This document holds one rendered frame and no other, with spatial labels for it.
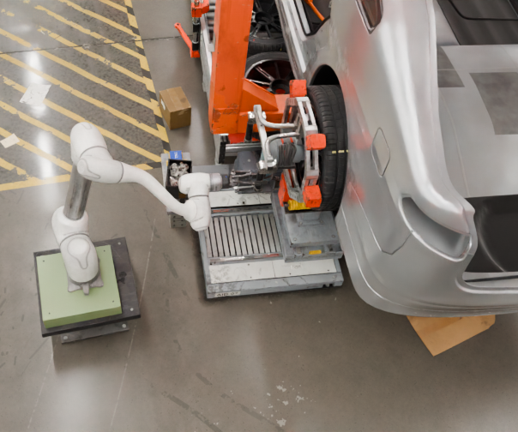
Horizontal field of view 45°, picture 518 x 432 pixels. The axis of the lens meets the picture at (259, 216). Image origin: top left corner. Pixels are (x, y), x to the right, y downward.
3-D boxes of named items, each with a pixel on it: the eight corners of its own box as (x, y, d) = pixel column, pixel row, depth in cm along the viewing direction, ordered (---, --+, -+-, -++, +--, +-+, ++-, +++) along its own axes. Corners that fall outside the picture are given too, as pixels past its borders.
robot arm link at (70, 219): (57, 255, 324) (45, 223, 334) (87, 250, 332) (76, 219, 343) (79, 148, 271) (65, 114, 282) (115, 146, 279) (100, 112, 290)
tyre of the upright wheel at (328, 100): (327, 99, 373) (335, 209, 372) (288, 99, 368) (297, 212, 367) (366, 69, 308) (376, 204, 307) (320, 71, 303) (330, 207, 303)
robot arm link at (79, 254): (71, 287, 318) (66, 264, 301) (62, 258, 327) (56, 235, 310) (103, 277, 324) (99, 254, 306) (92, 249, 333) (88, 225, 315)
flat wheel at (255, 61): (341, 130, 427) (350, 105, 408) (255, 157, 405) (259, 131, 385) (296, 67, 459) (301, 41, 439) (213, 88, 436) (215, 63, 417)
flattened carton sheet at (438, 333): (502, 321, 386) (505, 318, 383) (432, 356, 366) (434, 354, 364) (472, 281, 400) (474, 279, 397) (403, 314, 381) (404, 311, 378)
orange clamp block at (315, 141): (321, 149, 309) (326, 147, 300) (305, 150, 307) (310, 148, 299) (320, 135, 309) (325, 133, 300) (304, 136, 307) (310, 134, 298)
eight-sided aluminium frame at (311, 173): (305, 219, 342) (325, 154, 298) (294, 220, 341) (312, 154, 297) (286, 144, 372) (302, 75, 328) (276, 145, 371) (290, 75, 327)
